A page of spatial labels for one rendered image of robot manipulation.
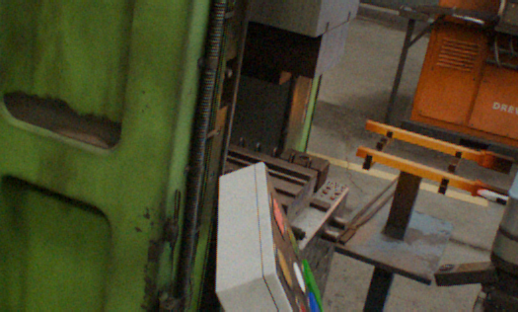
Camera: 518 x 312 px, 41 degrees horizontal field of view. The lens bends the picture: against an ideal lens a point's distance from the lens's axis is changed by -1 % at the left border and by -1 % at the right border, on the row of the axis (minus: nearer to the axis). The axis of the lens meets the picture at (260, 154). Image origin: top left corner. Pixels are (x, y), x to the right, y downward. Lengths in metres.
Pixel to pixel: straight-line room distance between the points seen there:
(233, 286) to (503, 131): 4.41
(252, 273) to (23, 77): 0.73
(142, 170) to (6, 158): 0.32
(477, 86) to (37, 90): 4.03
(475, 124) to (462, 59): 0.48
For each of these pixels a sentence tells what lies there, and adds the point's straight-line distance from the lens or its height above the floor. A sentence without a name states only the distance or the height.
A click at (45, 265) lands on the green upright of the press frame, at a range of 1.59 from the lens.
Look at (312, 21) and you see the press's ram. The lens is 1.35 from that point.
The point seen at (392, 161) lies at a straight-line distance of 1.92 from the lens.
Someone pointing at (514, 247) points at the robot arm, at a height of 1.17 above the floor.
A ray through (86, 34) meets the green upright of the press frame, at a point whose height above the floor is 1.31.
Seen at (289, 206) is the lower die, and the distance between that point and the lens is 1.55.
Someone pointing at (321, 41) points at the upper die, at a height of 1.35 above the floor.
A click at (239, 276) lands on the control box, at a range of 0.89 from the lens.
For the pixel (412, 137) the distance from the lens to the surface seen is 2.14.
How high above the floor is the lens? 1.66
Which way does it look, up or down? 23 degrees down
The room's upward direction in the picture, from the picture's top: 10 degrees clockwise
